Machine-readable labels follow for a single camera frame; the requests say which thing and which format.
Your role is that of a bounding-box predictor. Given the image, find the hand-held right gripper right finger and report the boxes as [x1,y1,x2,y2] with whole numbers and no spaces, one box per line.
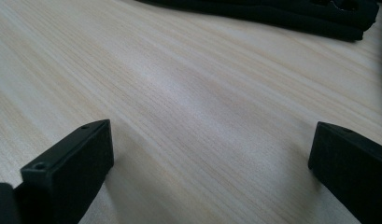
[307,120,382,224]

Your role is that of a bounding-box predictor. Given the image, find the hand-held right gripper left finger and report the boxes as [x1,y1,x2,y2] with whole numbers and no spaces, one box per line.
[12,119,115,224]

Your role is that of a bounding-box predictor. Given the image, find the black cloth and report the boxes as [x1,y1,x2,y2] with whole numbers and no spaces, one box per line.
[135,0,380,42]

